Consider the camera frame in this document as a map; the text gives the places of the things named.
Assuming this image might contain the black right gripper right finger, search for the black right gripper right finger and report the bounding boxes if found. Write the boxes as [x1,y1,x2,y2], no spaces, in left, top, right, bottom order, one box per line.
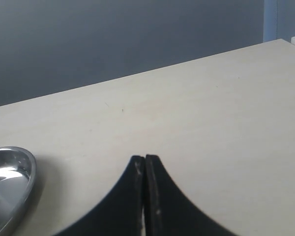
[145,155,234,236]

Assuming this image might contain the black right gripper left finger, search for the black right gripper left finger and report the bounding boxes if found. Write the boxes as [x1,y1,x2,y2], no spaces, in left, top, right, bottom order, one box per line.
[57,156,145,236]

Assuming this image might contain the round stainless steel tray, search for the round stainless steel tray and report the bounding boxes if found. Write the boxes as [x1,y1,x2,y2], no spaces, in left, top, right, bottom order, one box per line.
[0,147,37,236]

